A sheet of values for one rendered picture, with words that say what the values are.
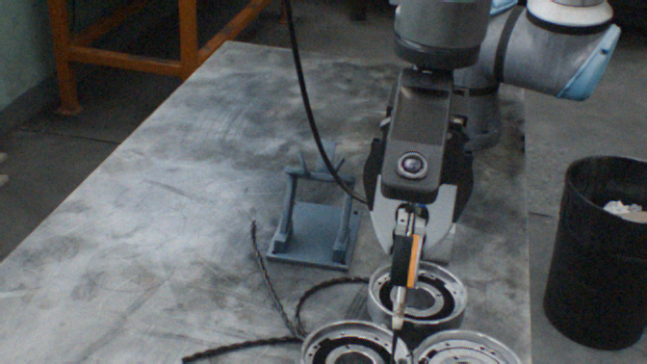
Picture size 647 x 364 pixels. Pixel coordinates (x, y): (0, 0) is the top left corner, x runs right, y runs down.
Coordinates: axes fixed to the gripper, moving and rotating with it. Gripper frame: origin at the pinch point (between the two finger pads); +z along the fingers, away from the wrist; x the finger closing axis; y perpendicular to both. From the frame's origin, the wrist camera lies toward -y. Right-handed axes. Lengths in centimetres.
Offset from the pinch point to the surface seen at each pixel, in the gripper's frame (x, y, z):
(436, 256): -3.8, 16.8, 12.5
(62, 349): 32.5, -7.4, 13.2
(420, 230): -1.4, 16.9, 9.2
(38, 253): 42.3, 6.4, 13.2
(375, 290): 2.7, 5.8, 10.2
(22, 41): 151, 183, 63
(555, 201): -51, 172, 93
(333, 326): 6.1, -1.8, 9.5
